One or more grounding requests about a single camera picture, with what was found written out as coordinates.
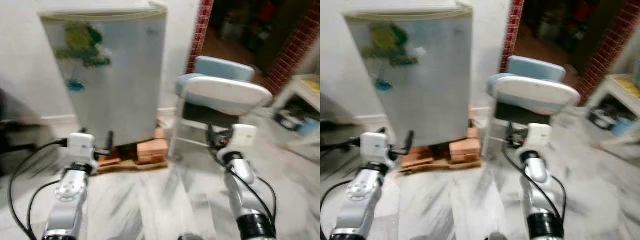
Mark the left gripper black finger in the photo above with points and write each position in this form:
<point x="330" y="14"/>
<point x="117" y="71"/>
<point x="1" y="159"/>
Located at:
<point x="410" y="140"/>
<point x="110" y="140"/>

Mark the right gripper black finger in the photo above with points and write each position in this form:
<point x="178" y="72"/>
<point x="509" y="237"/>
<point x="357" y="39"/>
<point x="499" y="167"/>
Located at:
<point x="509" y="133"/>
<point x="210" y="134"/>

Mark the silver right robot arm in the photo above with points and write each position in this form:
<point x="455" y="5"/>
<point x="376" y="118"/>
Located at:
<point x="245" y="175"/>
<point x="537" y="175"/>

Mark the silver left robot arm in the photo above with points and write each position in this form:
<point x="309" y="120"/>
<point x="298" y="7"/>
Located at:
<point x="360" y="195"/>
<point x="70" y="195"/>

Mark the brick and wood fridge base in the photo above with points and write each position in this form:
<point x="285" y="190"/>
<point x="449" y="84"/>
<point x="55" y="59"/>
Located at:
<point x="460" y="150"/>
<point x="150" y="150"/>

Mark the small silver fridge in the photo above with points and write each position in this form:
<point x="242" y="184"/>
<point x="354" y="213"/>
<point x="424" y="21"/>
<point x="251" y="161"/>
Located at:
<point x="400" y="7"/>
<point x="100" y="7"/>

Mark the light blue white plastic chair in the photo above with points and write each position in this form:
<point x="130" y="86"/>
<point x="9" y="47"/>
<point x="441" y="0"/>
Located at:
<point x="225" y="92"/>
<point x="535" y="92"/>

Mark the small blue sticker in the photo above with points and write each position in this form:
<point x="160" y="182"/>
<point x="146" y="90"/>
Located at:
<point x="76" y="85"/>
<point x="384" y="85"/>

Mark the white shelf table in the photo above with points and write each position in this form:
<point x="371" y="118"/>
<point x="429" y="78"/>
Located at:
<point x="300" y="97"/>
<point x="612" y="95"/>

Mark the green flower sticker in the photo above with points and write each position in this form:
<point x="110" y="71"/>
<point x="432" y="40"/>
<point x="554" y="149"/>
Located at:
<point x="387" y="45"/>
<point x="82" y="45"/>

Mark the narrow red brick pillar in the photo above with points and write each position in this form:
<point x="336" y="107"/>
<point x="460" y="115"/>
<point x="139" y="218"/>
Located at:
<point x="200" y="35"/>
<point x="512" y="35"/>

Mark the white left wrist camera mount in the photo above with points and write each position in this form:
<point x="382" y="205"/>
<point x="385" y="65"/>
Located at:
<point x="375" y="147"/>
<point x="80" y="147"/>

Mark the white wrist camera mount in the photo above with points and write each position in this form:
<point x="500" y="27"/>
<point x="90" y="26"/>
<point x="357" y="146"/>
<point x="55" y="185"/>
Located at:
<point x="80" y="147"/>
<point x="539" y="136"/>
<point x="375" y="147"/>
<point x="243" y="137"/>

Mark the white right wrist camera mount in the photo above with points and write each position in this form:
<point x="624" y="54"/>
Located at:
<point x="539" y="136"/>
<point x="243" y="137"/>

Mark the wide red brick wall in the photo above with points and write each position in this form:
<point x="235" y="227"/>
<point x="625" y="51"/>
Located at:
<point x="605" y="50"/>
<point x="295" y="45"/>

